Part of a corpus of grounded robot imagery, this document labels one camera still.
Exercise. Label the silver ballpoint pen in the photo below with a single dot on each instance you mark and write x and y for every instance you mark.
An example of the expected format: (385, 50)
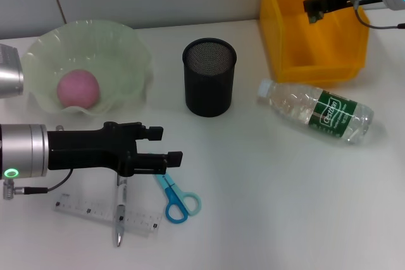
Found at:
(120, 216)

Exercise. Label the transparent plastic ruler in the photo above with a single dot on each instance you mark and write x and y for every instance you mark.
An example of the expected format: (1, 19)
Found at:
(82, 208)

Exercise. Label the black mesh pen holder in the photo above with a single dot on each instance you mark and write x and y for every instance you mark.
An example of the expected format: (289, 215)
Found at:
(209, 89)

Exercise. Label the blue scissors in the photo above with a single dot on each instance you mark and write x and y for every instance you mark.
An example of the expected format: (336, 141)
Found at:
(174, 197)

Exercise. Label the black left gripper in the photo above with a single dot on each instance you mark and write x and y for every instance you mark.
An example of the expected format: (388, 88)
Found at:
(85, 150)

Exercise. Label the clear green-label water bottle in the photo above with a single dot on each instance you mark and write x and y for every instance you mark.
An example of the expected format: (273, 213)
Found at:
(300, 102)

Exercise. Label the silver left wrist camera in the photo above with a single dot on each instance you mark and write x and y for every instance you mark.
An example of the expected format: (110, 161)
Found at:
(9, 77)

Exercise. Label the pink peach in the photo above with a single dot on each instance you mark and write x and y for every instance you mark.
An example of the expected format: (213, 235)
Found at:
(79, 88)

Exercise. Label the yellow plastic bin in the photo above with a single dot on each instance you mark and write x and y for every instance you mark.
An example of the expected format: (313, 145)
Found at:
(316, 48)

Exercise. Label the pale green wavy glass plate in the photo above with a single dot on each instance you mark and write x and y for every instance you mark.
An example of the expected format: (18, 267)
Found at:
(95, 48)

